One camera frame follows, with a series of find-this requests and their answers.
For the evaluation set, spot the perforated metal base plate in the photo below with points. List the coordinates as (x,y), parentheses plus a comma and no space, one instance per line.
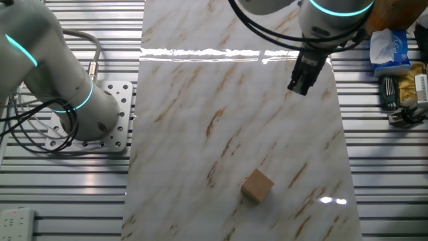
(128,93)

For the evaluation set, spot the blue tissue pack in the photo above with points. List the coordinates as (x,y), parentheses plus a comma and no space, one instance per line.
(398,50)

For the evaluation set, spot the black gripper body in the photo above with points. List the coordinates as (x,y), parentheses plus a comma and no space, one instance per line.
(311,68)

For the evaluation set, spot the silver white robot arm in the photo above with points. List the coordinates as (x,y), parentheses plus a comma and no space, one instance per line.
(50,67)

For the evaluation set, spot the black device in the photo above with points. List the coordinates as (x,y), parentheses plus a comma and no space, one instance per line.
(422,43)

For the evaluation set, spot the metal camera mount clamp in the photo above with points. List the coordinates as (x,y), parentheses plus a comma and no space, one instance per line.
(396,118)

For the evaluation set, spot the silver ribbed camera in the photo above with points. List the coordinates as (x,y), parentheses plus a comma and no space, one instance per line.
(422,87)

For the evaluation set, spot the white marble pattern mat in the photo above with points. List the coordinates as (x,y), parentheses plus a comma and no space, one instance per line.
(200,100)

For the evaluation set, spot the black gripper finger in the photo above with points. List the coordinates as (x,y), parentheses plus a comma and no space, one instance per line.
(295,84)
(308,86)

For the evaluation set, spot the white power strip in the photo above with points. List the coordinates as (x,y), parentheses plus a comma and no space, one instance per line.
(16,224)

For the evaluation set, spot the small wooden block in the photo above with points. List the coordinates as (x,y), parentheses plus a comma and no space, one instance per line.
(257,185)

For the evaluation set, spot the green hex key set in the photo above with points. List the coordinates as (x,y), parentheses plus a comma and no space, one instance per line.
(389,93)

